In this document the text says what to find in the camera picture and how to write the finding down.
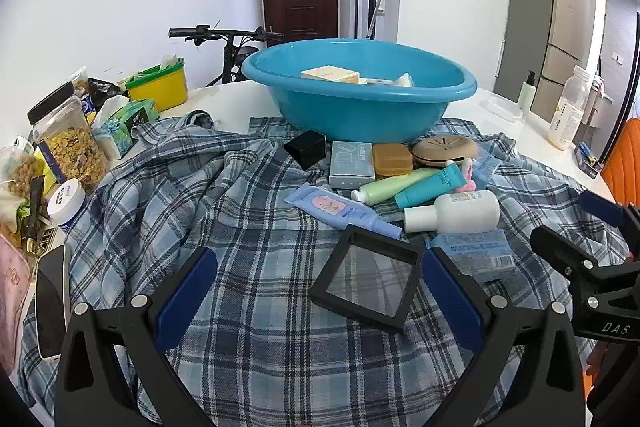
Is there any tan round device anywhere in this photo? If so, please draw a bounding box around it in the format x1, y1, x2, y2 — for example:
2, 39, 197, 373
412, 134, 479, 169

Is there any green tissue box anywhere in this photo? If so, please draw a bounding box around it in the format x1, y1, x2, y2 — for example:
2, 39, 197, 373
92, 99, 161, 160

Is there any metal ladder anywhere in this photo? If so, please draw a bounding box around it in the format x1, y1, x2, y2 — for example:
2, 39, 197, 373
367, 0, 391, 40

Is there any orange chair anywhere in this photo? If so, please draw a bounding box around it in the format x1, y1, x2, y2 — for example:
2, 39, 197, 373
601, 117, 640, 208

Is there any pale green pump bottle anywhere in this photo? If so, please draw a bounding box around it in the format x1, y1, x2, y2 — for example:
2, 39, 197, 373
517, 69, 537, 110

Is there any small blue box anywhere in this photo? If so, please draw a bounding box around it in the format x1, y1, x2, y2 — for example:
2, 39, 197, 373
574, 141, 602, 180

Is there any beige refrigerator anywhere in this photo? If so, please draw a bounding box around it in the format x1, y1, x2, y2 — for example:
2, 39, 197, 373
493, 0, 597, 126

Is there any person's right hand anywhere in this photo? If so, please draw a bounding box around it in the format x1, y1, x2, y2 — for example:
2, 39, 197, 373
587, 342, 609, 378

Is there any blue baby cream tube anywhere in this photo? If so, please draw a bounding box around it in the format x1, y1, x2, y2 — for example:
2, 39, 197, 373
284, 183, 404, 241

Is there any beige flat box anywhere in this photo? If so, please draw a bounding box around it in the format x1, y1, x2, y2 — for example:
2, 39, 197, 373
300, 64, 361, 84

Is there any blue plaid shirt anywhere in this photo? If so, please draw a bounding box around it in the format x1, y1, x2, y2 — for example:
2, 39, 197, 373
16, 109, 632, 427

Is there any grey-blue carton box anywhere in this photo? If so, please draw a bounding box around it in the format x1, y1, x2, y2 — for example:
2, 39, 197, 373
328, 141, 376, 190

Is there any black gold tube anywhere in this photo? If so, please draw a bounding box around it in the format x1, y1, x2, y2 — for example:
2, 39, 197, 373
26, 176, 47, 254

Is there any teal tube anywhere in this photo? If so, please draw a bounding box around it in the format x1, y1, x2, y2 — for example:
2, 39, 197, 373
394, 160, 467, 210

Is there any blue wipes packet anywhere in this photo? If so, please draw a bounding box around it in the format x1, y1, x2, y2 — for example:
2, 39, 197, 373
427, 228, 519, 284

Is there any amber soap case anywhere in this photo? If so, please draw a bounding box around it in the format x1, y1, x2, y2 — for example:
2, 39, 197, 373
372, 143, 414, 178

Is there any white plastic bottle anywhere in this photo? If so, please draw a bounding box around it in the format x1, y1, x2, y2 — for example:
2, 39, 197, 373
403, 190, 501, 234

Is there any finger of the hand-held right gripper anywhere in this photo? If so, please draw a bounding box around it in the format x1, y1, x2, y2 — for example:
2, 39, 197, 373
530, 224, 603, 280
578, 190, 640, 254

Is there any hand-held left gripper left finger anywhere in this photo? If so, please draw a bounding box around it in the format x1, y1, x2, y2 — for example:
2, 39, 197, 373
52, 247, 221, 427

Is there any clear plastic container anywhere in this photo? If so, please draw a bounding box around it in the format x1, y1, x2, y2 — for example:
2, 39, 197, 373
479, 95, 524, 124

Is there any clear snack bag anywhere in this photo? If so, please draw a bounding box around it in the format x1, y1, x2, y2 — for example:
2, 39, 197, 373
69, 67, 92, 96

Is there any blue plastic basin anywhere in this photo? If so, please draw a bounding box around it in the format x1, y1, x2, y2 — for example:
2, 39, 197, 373
241, 38, 478, 144

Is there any white jar blue label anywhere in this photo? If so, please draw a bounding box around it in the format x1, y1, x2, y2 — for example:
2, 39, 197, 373
47, 179, 87, 232

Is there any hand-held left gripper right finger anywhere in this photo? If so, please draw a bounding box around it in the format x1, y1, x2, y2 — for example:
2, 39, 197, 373
420, 247, 587, 427

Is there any small light blue packet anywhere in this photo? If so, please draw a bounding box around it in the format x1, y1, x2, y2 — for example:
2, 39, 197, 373
470, 152, 504, 190

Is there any black plastic bag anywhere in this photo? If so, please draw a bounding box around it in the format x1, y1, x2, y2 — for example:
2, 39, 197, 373
87, 78, 124, 100

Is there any white smartphone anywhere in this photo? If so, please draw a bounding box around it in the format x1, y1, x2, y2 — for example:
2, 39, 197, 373
35, 244, 73, 361

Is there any black bicycle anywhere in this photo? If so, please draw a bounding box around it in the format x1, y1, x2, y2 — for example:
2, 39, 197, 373
168, 24, 285, 87

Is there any yellow container green lid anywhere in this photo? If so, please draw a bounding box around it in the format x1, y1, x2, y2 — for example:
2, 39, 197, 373
125, 58, 189, 113

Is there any nut snack bag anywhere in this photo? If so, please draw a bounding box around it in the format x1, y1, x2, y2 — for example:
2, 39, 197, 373
7, 154, 46, 200

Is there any small black box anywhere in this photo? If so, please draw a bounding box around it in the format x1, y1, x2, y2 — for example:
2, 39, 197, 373
283, 130, 328, 170

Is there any white packet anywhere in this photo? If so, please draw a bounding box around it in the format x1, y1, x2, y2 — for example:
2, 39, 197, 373
361, 72, 416, 88

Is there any pale green tube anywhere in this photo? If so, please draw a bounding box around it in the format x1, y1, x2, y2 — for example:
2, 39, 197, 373
350, 167, 442, 206

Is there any clear cereal jar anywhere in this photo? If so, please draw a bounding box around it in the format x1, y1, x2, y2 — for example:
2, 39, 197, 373
27, 82, 110, 196

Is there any pink bag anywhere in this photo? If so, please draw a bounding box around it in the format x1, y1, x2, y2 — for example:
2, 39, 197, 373
0, 234, 39, 376

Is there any black square frame case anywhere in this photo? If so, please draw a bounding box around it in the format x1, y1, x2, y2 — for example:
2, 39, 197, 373
308, 224, 426, 335

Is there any clear milk bottle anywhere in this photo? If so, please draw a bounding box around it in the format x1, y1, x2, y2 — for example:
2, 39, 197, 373
547, 65, 591, 152

